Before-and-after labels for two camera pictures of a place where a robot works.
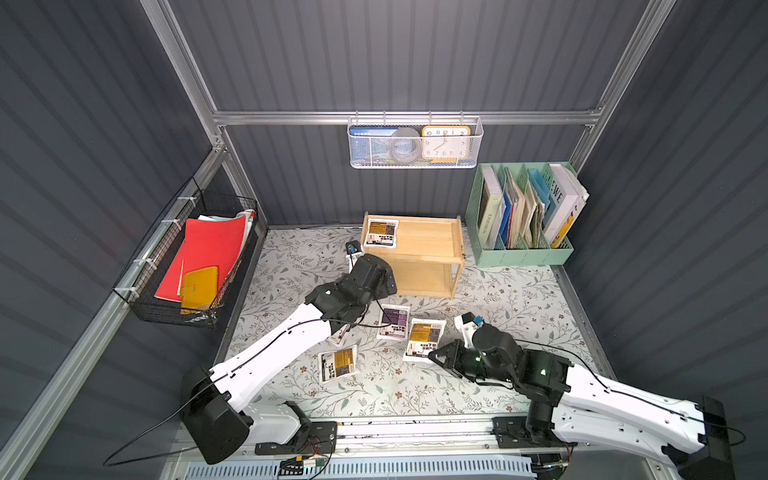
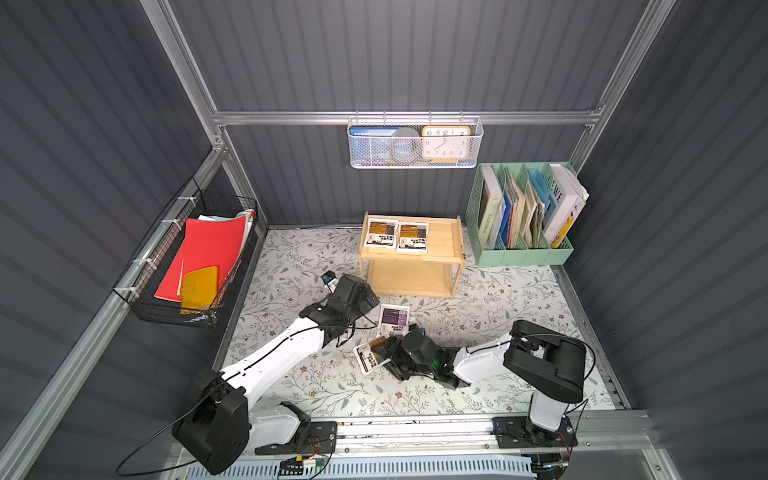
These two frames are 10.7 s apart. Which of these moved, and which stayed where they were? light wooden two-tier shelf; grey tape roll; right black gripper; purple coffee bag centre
Moved: right black gripper
Stayed: purple coffee bag centre; light wooden two-tier shelf; grey tape roll
